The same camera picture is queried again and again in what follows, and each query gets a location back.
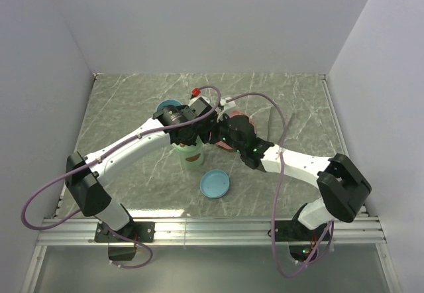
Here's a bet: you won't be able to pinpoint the blue round lid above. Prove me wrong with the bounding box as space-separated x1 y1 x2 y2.
199 170 230 199

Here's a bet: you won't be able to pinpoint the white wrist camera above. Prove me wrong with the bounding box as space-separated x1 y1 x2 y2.
215 97 237 121
188 95 210 106

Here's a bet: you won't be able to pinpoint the metal serving tongs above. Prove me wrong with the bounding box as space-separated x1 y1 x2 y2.
266 107 296 144

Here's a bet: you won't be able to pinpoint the pink dotted plate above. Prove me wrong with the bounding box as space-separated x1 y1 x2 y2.
215 111 256 151

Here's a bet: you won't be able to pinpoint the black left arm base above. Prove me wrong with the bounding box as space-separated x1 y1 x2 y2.
94 219 156 263

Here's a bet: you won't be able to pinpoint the blue cylindrical container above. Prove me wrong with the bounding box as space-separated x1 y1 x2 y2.
156 99 182 111

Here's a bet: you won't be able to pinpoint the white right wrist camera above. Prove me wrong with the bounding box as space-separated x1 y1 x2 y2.
215 97 237 121

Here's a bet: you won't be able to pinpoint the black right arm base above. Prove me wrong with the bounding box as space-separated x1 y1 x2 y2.
275 204 327 263

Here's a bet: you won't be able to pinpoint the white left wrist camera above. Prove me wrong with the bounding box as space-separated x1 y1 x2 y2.
188 95 210 106

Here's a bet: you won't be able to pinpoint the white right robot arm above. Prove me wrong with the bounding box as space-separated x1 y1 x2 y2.
211 113 372 240

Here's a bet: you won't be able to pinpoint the green cylindrical container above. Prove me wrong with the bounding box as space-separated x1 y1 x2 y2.
172 143 204 170

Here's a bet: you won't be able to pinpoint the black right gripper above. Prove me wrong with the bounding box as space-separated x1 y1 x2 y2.
199 110 244 154

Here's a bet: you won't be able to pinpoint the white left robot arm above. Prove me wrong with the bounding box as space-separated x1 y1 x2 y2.
66 97 217 241

